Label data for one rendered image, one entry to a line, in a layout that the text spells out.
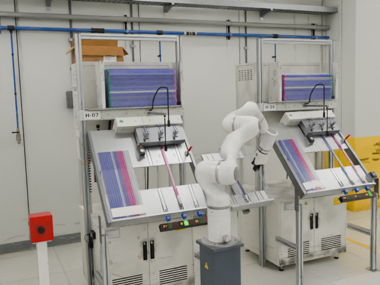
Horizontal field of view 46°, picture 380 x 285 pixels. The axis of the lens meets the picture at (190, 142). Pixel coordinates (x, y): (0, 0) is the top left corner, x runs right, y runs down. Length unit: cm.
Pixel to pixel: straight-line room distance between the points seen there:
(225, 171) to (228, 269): 51
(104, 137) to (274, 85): 148
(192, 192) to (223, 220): 75
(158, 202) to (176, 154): 43
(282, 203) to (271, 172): 195
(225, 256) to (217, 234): 12
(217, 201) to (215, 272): 35
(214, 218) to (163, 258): 107
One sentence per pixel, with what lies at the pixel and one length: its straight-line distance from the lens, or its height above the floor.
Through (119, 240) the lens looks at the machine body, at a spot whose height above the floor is 50.
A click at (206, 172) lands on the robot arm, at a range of 228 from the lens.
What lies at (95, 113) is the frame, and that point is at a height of 136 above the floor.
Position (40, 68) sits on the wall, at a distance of 460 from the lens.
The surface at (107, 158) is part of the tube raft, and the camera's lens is 302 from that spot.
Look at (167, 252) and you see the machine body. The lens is 331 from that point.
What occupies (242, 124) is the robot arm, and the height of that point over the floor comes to 129.
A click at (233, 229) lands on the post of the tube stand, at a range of 326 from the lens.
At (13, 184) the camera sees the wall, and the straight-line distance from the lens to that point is 464.
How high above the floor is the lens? 147
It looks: 6 degrees down
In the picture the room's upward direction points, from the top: 2 degrees counter-clockwise
